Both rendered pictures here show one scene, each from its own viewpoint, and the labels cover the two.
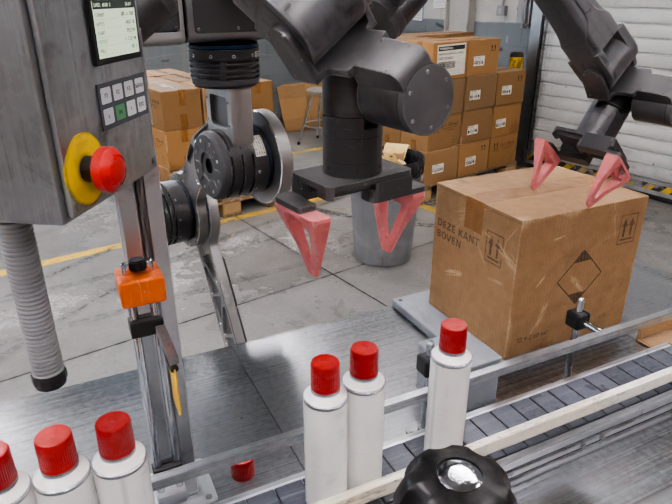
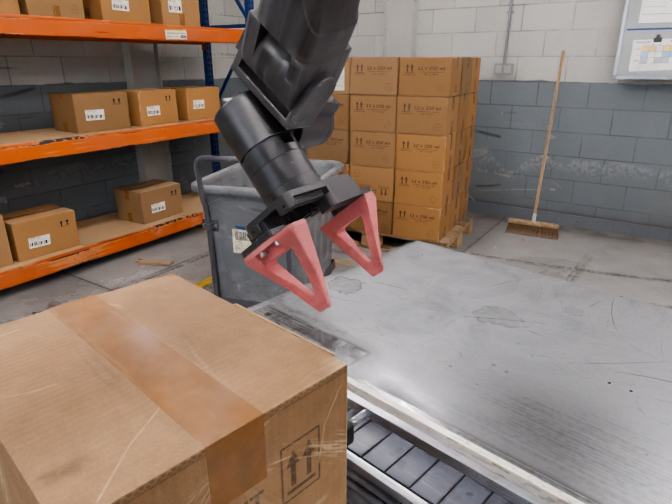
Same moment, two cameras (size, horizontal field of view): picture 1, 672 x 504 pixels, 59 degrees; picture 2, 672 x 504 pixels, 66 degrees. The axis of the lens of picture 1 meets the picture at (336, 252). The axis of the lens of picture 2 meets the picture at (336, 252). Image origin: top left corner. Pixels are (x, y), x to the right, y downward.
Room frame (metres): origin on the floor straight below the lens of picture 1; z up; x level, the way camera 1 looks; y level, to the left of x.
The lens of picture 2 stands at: (1.04, 0.06, 1.37)
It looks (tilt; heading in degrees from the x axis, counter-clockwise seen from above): 20 degrees down; 250
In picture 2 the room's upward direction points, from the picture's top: straight up
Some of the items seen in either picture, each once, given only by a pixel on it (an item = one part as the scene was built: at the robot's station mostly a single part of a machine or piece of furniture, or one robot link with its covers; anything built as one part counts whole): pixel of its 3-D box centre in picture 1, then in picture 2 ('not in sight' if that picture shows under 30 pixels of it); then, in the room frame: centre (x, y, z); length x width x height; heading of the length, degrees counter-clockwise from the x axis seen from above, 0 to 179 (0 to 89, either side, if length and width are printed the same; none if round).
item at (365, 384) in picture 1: (362, 418); not in sight; (0.58, -0.03, 0.98); 0.05 x 0.05 x 0.20
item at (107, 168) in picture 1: (103, 169); not in sight; (0.47, 0.19, 1.33); 0.04 x 0.03 x 0.04; 171
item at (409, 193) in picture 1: (378, 213); not in sight; (0.58, -0.04, 1.25); 0.07 x 0.07 x 0.09; 37
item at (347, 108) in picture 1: (357, 87); not in sight; (0.55, -0.02, 1.38); 0.07 x 0.06 x 0.07; 37
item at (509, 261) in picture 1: (530, 253); (154, 470); (1.07, -0.38, 0.99); 0.30 x 0.24 x 0.27; 116
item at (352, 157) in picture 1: (352, 151); not in sight; (0.56, -0.02, 1.32); 0.10 x 0.07 x 0.07; 127
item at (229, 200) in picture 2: not in sight; (274, 229); (0.41, -2.66, 0.48); 0.89 x 0.63 x 0.96; 55
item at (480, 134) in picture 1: (437, 111); not in sight; (4.84, -0.82, 0.57); 1.20 x 0.85 x 1.14; 129
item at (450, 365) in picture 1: (448, 392); not in sight; (0.63, -0.15, 0.98); 0.05 x 0.05 x 0.20
